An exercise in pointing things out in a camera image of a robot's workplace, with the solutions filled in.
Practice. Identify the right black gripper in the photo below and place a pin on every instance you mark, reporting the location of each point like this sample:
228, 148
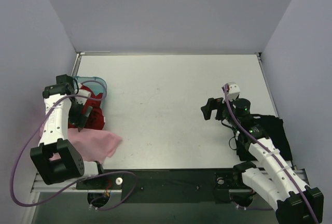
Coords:
218, 108

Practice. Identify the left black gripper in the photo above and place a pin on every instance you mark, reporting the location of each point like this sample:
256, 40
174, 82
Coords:
78, 110

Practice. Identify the pink t shirt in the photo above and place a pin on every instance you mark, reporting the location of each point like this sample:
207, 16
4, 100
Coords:
94, 145

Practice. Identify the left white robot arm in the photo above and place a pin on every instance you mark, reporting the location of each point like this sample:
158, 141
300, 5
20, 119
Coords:
55, 157

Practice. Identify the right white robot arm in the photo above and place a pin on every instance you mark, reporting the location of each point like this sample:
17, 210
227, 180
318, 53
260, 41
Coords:
291, 198

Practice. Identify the red t shirt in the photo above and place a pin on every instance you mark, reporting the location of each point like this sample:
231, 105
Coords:
95, 121

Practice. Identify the teal plastic bin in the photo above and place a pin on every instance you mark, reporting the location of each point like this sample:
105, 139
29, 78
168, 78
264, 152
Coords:
94, 87

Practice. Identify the black folded t shirt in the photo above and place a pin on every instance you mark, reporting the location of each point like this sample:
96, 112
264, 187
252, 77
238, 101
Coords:
274, 128

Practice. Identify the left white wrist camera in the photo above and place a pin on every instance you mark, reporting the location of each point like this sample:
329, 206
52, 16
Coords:
83, 96

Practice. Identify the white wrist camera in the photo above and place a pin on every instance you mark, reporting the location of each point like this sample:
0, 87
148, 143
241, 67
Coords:
231, 91
83, 96

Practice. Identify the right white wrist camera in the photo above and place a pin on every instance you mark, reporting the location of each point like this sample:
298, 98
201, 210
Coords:
231, 91

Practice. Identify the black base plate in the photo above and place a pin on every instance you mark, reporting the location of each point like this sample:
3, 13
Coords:
172, 186

